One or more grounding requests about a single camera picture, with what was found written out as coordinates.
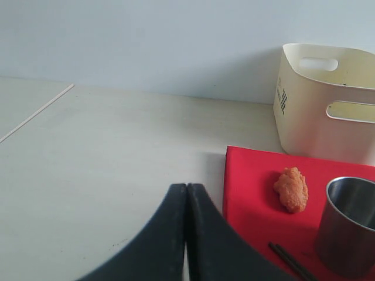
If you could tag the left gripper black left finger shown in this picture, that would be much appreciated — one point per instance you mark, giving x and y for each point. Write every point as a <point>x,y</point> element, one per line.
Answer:
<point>157,251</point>

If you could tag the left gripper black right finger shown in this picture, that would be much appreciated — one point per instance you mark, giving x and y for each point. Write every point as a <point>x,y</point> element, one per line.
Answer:
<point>215,251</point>

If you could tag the dark brown chopstick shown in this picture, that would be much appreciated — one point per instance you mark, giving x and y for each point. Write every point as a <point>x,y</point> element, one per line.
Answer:
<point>285,263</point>
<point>310,275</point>

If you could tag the red table cloth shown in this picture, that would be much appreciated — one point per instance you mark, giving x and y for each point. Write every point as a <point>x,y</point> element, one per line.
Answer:
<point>252,207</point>

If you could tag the stainless steel cup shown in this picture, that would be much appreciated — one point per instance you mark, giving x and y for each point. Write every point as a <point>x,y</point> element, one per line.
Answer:
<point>345,238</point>

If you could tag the cream plastic tub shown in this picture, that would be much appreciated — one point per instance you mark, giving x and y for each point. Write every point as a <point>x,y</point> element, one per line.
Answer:
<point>324,102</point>

